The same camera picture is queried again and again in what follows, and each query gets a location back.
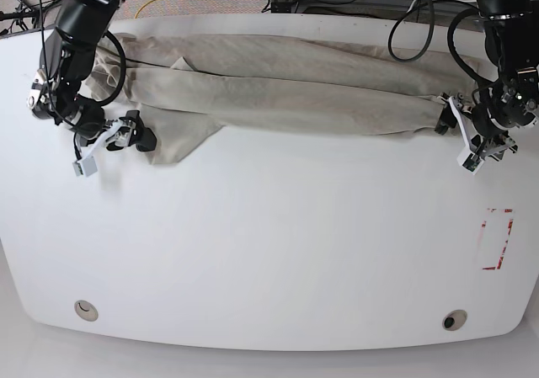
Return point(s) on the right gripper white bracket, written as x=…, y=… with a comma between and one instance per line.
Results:
x=117, y=134

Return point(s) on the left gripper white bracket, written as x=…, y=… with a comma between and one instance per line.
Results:
x=457, y=116

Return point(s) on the beige T-shirt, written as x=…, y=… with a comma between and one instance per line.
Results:
x=188, y=88

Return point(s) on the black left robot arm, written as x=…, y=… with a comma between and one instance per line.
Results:
x=511, y=100

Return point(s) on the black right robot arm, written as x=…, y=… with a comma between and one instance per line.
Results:
x=66, y=60

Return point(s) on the red tape rectangle marking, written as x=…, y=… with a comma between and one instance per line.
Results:
x=494, y=237

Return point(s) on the left table grommet hole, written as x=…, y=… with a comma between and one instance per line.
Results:
x=86, y=311

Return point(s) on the table grommet hole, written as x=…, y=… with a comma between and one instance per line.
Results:
x=454, y=320
x=86, y=311

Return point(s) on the right table grommet hole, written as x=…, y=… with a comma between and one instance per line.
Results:
x=454, y=320

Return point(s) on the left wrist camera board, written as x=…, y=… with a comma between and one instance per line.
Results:
x=473, y=165

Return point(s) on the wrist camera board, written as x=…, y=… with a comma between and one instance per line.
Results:
x=78, y=169
x=473, y=165

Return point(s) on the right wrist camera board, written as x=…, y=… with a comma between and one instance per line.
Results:
x=78, y=169

